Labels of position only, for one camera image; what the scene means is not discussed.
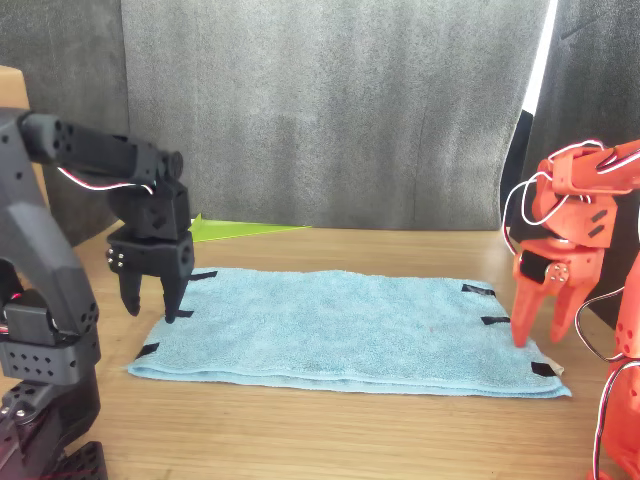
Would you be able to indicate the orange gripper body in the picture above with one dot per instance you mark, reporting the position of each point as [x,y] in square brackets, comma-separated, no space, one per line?
[580,265]

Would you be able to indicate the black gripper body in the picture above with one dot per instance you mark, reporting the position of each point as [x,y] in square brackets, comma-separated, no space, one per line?
[155,255]

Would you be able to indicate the light blue towel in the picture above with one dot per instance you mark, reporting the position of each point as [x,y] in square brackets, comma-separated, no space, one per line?
[340,330]

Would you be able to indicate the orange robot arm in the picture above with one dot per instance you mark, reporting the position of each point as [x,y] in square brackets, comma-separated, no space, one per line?
[590,177]

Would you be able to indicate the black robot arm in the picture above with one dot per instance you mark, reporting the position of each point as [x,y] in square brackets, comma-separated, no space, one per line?
[30,240]

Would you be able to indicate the green acrylic sheet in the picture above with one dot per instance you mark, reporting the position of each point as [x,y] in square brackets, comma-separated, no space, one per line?
[235,230]

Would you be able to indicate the grey felt panel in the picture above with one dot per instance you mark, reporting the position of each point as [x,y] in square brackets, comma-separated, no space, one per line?
[325,110]
[590,75]
[75,60]

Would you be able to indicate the brown cardboard box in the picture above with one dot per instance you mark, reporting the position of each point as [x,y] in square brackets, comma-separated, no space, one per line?
[10,90]

